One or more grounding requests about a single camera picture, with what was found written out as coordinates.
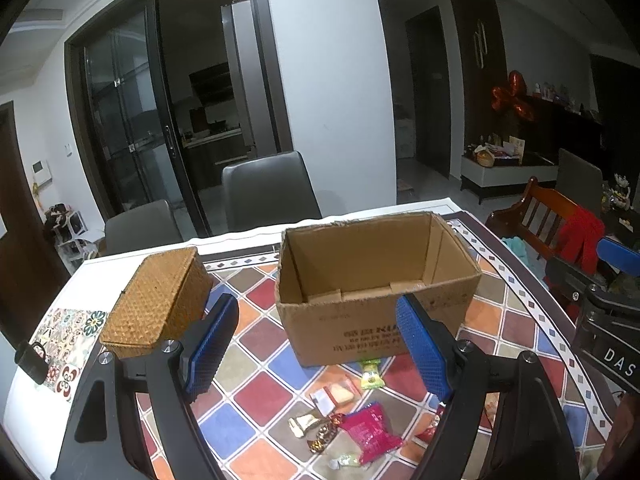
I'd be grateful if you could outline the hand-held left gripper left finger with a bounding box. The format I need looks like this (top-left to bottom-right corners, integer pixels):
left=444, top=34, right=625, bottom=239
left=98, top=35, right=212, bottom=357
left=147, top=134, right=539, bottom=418
left=50, top=292, right=241, bottom=480

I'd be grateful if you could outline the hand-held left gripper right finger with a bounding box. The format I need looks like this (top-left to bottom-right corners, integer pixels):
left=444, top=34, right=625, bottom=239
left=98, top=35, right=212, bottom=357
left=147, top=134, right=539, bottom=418
left=395, top=292, right=586, bottom=480

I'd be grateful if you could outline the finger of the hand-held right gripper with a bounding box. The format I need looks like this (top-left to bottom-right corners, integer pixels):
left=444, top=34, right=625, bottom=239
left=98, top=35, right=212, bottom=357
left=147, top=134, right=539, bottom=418
left=545, top=258, right=616, bottom=306
left=597, top=237, right=640, bottom=277

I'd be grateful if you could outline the green candy packet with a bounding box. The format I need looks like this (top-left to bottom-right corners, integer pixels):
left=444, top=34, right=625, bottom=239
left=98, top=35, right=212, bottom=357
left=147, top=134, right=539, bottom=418
left=359, top=357, right=388, bottom=391

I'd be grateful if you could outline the brown cardboard box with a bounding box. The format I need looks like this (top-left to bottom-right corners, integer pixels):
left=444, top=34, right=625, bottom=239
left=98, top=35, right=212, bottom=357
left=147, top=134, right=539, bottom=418
left=275, top=211, right=483, bottom=368

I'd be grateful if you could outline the red snack packet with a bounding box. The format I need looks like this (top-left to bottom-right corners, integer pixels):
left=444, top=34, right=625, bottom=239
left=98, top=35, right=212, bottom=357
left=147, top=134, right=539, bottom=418
left=412, top=405, right=446, bottom=446

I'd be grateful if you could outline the clear-wrapped yellow cake packet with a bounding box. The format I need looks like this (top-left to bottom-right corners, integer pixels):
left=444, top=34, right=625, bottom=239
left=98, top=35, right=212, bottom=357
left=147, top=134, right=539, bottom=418
left=310, top=379, right=357, bottom=417

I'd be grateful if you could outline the pink snack packet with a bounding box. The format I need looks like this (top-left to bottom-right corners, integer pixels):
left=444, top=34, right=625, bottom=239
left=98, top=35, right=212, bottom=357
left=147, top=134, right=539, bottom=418
left=340, top=402, right=403, bottom=466

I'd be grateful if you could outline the gold foil snack packet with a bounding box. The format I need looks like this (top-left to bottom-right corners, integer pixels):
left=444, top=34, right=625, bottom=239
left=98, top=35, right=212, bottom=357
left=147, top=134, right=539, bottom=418
left=289, top=406, right=323, bottom=438

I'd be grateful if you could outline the gold candy with red ends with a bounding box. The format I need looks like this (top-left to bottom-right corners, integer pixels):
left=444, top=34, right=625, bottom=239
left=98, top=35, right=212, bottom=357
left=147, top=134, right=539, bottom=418
left=306, top=412, right=347, bottom=454

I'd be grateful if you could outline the small green white candy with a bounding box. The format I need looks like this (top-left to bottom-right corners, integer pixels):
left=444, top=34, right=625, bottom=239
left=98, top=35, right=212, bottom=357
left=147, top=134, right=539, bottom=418
left=327, top=453, right=362, bottom=471

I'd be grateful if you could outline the red garment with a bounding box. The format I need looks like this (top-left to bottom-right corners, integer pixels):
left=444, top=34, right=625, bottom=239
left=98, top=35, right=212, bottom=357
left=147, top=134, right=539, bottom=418
left=556, top=206, right=607, bottom=275

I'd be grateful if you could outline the teal cloth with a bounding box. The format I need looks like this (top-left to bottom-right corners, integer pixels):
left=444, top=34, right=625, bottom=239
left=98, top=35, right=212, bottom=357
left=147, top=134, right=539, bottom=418
left=501, top=236, right=531, bottom=261

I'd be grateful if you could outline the woven wicker basket with lid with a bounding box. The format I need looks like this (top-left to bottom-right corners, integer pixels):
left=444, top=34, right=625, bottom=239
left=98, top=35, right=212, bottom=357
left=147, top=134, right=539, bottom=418
left=99, top=246, right=215, bottom=361

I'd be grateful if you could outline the brown wooden chair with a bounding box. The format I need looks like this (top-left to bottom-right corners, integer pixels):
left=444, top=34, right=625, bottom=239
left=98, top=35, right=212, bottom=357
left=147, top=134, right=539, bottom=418
left=485, top=176, right=601, bottom=281

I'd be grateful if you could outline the grey dining chair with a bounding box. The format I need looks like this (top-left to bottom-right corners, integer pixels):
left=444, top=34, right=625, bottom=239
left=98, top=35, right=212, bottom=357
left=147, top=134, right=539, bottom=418
left=555, top=148, right=604, bottom=221
left=221, top=151, right=322, bottom=233
left=104, top=199, right=183, bottom=257

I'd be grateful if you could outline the white low cabinet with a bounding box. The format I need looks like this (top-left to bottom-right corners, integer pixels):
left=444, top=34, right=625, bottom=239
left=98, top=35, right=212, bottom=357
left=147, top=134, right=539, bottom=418
left=460, top=150, right=560, bottom=205

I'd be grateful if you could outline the dark sideboard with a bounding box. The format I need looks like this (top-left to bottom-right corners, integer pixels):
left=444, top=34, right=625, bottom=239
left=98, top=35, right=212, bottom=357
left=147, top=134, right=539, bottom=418
left=520, top=95, right=640, bottom=221

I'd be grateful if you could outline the floral patterned placemat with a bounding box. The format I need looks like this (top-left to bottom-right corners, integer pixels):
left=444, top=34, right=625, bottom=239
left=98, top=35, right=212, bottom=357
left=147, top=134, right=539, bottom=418
left=31, top=307, right=108, bottom=403

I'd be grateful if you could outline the black mug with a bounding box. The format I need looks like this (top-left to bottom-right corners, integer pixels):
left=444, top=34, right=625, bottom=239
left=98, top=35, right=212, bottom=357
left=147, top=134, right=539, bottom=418
left=14, top=341, right=49, bottom=385

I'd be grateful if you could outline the white shoe rack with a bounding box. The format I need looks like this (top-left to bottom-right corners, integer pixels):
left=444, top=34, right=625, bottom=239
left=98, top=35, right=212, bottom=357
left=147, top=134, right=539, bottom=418
left=42, top=203, right=98, bottom=266

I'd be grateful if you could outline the red foil balloon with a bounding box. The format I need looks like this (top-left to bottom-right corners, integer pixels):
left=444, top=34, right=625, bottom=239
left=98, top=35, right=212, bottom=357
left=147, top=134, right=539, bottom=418
left=491, top=71, right=538, bottom=122

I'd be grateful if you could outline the dark wooden door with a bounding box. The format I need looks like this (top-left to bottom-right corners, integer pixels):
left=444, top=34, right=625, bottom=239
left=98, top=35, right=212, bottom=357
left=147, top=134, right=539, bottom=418
left=0, top=101, right=71, bottom=351

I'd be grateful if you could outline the dark framed sliding glass door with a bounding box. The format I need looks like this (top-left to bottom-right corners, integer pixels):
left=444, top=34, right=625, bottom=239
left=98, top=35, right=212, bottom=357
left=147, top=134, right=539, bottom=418
left=65, top=0, right=321, bottom=241

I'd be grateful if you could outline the silver refrigerator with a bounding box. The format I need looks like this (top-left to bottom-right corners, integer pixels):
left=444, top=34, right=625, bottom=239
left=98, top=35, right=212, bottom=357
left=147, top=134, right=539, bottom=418
left=220, top=0, right=273, bottom=158

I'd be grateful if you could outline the dark entry door with handle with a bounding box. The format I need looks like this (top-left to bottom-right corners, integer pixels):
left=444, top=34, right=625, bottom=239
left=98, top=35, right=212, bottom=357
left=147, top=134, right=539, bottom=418
left=446, top=0, right=511, bottom=156

